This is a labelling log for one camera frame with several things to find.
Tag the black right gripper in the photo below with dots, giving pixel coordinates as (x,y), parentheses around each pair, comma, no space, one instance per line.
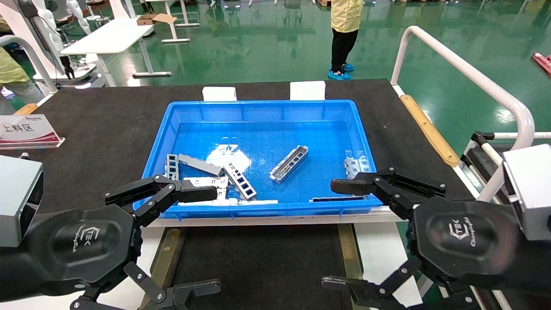
(465,241)

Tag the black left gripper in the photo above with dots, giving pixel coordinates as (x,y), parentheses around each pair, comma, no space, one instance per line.
(86,245)

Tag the olive side strip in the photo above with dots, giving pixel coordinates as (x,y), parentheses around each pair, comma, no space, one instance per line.
(349,249)
(168,258)

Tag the black lower tray surface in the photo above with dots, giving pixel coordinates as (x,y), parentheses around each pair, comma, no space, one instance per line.
(258,267)

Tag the long wooden edge strip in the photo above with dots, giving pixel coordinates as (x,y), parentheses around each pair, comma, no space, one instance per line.
(430,129)

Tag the large blue plastic bin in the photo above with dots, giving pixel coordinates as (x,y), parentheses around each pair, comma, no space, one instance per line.
(267,133)

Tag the white paper label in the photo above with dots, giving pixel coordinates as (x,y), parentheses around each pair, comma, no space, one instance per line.
(308,90)
(219,94)

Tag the blue shoe cover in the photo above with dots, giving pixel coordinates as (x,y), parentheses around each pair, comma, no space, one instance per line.
(348,67)
(339,75)

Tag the right white table railing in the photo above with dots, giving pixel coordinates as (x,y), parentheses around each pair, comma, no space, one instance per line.
(473,73)

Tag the acrylic sign with Chinese text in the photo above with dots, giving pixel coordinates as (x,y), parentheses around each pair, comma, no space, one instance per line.
(26,129)

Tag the white background table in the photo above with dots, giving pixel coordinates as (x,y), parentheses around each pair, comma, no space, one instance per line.
(175,40)
(112,36)

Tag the short wooden edge strip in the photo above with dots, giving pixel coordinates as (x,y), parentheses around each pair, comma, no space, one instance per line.
(26,109)

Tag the person in yellow coat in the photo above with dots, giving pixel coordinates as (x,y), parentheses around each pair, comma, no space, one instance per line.
(10,69)
(346,17)

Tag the open cardboard box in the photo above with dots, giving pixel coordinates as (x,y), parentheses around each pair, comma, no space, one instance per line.
(148,19)

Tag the left grey table railing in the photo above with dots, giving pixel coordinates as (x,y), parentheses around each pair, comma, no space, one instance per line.
(43,69)

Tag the white humanoid robot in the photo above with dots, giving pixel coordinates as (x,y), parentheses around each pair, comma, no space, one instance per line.
(51,38)
(77,13)

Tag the red floor object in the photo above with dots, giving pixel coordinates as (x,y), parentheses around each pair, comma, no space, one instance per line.
(543,62)

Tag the flat metal bracket strip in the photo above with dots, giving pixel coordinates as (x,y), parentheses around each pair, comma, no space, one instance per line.
(335,199)

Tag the pale metal bracket plate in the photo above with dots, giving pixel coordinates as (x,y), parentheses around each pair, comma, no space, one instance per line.
(215,181)

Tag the long pale metal bracket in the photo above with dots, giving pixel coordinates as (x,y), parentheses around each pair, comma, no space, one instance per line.
(249,202)

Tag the grey metal bracket bar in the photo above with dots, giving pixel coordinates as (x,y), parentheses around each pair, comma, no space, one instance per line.
(200,165)

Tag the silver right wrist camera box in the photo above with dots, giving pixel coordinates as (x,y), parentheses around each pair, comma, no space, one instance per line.
(533,189)

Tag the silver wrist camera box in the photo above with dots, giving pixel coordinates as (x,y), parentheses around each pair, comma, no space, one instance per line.
(533,189)
(17,198)

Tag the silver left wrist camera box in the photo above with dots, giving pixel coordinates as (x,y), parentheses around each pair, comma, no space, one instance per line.
(17,198)

